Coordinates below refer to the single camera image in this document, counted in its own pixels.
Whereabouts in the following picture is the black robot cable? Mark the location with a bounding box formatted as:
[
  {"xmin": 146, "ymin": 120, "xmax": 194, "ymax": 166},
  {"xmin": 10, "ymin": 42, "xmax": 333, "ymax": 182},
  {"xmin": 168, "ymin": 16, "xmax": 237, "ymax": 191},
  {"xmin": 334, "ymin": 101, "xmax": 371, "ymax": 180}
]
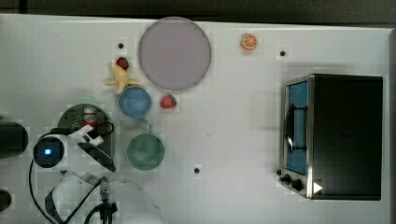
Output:
[{"xmin": 28, "ymin": 121, "xmax": 119, "ymax": 224}]

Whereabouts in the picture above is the green mug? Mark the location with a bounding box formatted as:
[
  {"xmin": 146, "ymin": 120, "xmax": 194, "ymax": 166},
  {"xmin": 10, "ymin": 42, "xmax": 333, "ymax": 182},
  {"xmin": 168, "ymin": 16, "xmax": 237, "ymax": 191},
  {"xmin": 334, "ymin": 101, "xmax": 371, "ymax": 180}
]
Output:
[{"xmin": 126, "ymin": 125, "xmax": 165, "ymax": 171}]

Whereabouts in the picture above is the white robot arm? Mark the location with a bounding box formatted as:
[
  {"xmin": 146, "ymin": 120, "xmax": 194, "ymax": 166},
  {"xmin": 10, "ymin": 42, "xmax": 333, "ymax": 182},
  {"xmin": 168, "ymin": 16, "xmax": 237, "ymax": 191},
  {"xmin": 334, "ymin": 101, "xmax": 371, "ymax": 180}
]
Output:
[{"xmin": 33, "ymin": 133, "xmax": 167, "ymax": 224}]

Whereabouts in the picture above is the black toaster oven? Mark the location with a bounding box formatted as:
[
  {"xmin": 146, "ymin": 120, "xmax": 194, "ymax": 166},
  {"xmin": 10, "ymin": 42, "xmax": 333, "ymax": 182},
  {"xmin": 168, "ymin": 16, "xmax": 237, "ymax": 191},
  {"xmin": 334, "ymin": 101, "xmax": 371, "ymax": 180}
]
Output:
[{"xmin": 276, "ymin": 74, "xmax": 383, "ymax": 201}]

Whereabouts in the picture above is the black cylinder cup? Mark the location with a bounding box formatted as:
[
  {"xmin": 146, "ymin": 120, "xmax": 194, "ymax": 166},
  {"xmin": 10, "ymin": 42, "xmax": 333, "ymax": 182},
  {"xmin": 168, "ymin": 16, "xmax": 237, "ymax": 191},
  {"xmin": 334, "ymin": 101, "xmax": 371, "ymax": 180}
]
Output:
[
  {"xmin": 0, "ymin": 122, "xmax": 29, "ymax": 159},
  {"xmin": 0, "ymin": 189, "xmax": 12, "ymax": 212}
]

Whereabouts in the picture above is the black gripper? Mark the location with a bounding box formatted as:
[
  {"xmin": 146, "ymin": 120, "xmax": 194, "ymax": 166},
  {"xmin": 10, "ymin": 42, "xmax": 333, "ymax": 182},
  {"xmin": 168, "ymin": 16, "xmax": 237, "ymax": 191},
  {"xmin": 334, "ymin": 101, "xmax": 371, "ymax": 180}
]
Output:
[{"xmin": 78, "ymin": 143, "xmax": 116, "ymax": 172}]

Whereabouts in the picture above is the round grey plate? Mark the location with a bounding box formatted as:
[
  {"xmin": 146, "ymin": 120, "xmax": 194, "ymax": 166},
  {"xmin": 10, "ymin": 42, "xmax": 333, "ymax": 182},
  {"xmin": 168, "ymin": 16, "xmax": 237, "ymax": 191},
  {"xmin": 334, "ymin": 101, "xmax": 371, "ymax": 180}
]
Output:
[{"xmin": 138, "ymin": 17, "xmax": 211, "ymax": 91}]

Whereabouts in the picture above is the red strawberry toy near banana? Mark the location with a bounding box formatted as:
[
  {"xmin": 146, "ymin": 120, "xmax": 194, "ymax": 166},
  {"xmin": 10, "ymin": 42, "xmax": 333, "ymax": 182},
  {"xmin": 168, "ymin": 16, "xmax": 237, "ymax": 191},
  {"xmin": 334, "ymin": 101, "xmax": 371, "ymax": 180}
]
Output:
[{"xmin": 116, "ymin": 57, "xmax": 129, "ymax": 71}]

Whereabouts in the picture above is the blue cup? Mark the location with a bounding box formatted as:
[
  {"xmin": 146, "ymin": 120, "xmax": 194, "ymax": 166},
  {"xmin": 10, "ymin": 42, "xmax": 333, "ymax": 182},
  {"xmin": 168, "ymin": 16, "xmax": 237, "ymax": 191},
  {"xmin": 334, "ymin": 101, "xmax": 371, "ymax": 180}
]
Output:
[{"xmin": 118, "ymin": 87, "xmax": 152, "ymax": 119}]

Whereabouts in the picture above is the orange slice toy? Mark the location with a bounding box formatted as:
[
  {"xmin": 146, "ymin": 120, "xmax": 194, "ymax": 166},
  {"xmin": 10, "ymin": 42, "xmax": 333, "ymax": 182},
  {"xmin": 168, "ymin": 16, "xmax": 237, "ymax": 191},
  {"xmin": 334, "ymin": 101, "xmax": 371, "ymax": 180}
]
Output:
[{"xmin": 240, "ymin": 34, "xmax": 258, "ymax": 51}]

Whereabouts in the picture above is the yellow banana toy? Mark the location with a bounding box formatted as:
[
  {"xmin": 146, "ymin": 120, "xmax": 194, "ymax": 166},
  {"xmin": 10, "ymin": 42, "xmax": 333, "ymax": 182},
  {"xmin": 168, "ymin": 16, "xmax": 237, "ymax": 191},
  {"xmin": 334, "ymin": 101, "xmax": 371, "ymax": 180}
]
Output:
[{"xmin": 105, "ymin": 64, "xmax": 142, "ymax": 95}]

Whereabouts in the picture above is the green strainer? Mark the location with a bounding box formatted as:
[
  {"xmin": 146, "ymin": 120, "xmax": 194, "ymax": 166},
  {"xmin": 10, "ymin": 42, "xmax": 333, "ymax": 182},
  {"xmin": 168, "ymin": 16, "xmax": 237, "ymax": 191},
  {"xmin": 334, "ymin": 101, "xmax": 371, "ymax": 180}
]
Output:
[{"xmin": 58, "ymin": 100, "xmax": 115, "ymax": 158}]

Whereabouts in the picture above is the red strawberry toy near cup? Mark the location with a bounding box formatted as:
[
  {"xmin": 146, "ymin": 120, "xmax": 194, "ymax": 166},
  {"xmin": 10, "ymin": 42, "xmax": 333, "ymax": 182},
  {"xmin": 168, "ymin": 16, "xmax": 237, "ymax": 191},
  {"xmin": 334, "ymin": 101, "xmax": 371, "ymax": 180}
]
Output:
[{"xmin": 160, "ymin": 94, "xmax": 177, "ymax": 109}]

